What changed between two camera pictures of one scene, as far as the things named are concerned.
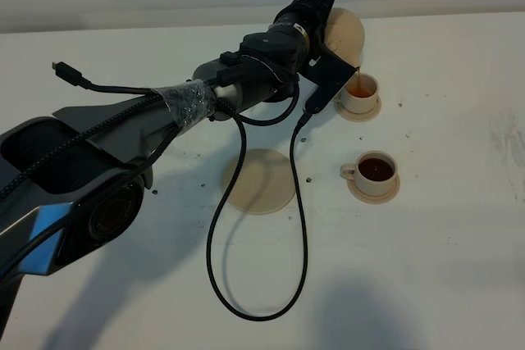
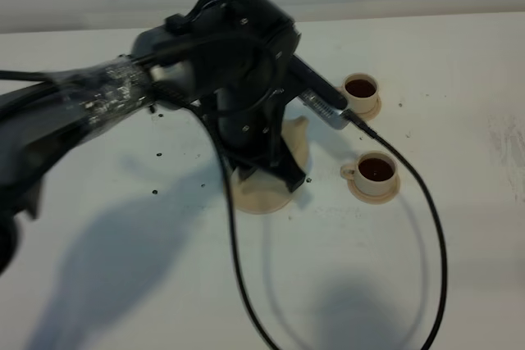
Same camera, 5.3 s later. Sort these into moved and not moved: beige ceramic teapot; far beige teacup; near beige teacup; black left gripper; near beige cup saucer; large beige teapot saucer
Moved: black left gripper; beige ceramic teapot
Not moved: near beige cup saucer; near beige teacup; large beige teapot saucer; far beige teacup
